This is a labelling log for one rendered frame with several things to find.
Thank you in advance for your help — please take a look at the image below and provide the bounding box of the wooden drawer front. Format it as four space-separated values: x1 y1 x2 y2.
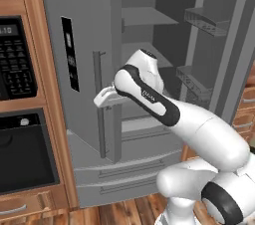
0 188 56 221

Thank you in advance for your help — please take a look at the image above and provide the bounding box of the silver drawer handle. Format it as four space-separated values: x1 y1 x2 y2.
0 203 28 217

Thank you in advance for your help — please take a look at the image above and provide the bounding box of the grey fridge drawer handle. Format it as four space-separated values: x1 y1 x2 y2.
98 158 165 179
99 176 159 195

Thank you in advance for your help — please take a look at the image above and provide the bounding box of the grey fridge door with panel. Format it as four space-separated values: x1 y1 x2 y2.
38 0 123 164

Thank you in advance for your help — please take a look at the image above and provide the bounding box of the grey fridge door handle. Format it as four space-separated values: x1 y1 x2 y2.
92 50 108 159

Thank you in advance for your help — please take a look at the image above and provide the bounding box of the grey fridge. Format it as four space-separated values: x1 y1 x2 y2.
38 0 255 209

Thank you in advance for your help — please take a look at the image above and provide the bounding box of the wooden cabinet frame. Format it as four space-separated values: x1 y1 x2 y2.
0 0 80 225

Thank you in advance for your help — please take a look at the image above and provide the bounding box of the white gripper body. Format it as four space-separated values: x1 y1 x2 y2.
93 84 118 109

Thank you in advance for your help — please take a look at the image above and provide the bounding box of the grey fridge drawer front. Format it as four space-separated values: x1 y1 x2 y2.
67 128 184 185
76 168 168 209

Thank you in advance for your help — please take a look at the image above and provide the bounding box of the grey fridge door with racks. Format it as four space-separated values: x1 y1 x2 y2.
175 0 255 124

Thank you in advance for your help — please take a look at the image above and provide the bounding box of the black microwave oven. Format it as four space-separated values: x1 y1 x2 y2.
0 16 39 102

